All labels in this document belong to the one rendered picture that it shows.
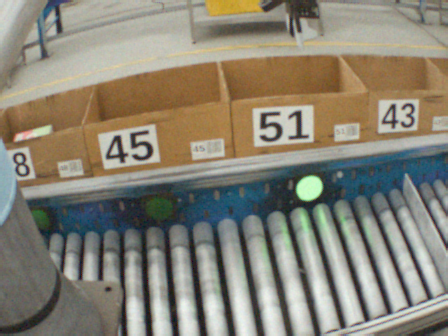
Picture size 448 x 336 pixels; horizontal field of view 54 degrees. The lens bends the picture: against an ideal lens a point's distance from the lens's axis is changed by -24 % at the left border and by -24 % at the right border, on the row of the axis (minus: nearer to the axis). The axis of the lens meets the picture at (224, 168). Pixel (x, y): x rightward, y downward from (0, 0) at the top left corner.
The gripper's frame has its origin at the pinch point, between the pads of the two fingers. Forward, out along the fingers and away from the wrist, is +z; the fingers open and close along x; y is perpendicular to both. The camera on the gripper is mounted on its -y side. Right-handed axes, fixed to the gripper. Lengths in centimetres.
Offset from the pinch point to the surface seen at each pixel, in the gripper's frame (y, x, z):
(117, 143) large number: -49, -8, 20
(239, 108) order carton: -17.5, -8.1, 15.2
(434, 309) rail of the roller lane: 25, -68, 44
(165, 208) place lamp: -39, -16, 36
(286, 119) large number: -5.9, -8.2, 19.6
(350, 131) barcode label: 13.0, -8.1, 25.1
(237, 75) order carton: -14.7, 20.7, 18.7
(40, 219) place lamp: -79, -16, 36
